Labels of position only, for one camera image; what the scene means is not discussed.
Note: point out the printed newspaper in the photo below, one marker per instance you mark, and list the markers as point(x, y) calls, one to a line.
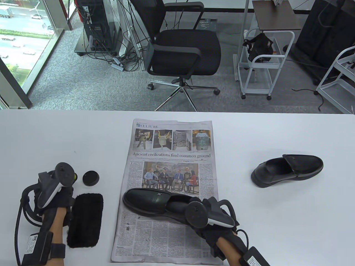
point(166, 243)

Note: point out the black computer tower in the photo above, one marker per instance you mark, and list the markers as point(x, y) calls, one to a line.
point(95, 27)

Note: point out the person's right hand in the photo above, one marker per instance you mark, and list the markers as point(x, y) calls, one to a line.
point(210, 241)

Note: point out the person's left hand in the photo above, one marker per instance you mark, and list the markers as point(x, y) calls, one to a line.
point(68, 199)

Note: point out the person's left forearm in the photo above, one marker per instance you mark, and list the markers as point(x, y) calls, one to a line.
point(56, 227)

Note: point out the brown top side table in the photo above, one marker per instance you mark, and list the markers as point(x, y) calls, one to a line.
point(274, 16)

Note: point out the black fuzzy cloth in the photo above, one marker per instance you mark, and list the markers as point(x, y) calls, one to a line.
point(84, 221)

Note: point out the black leather loafer shoe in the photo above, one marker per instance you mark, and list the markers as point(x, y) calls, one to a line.
point(147, 201)
point(302, 163)

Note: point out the black bag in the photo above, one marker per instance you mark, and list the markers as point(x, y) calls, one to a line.
point(259, 45)

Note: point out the grey motion controller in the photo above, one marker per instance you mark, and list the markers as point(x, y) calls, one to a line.
point(195, 214)
point(65, 173)

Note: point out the glass window with frame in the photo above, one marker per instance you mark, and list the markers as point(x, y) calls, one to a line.
point(27, 16)

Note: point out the white metal frame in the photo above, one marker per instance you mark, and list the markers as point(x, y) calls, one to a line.
point(133, 36)

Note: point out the white metal pole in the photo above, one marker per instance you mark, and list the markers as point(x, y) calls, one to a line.
point(242, 30)

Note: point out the black cabinet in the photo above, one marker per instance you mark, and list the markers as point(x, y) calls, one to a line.
point(327, 33)

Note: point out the black office chair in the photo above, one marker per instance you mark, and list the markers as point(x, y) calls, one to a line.
point(185, 47)

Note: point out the white tiered rolling cart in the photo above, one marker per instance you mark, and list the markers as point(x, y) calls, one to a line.
point(337, 92)

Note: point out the white mesh rolling cart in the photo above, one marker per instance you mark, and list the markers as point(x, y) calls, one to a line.
point(256, 91)

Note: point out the dark wheeled platform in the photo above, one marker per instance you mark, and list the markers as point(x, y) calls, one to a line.
point(83, 47)

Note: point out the grey power strip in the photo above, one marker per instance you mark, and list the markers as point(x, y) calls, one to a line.
point(118, 66)

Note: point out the person's right forearm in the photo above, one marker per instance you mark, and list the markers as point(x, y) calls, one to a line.
point(228, 253)

